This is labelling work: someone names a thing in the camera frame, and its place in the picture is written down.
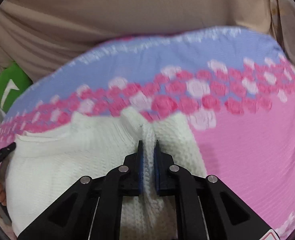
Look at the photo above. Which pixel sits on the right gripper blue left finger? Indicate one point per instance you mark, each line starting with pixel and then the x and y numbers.
pixel 140 165

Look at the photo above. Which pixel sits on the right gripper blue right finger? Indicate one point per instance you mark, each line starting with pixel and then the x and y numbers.
pixel 155 165

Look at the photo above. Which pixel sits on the white knit sweater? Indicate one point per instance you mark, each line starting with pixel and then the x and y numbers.
pixel 44 165

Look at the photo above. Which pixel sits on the pink floral bed sheet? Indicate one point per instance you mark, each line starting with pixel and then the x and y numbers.
pixel 235 87

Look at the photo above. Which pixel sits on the green pillow with white mark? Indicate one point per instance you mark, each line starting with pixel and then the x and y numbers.
pixel 13 82

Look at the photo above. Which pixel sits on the beige curtain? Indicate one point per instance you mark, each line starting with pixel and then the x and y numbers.
pixel 42 35

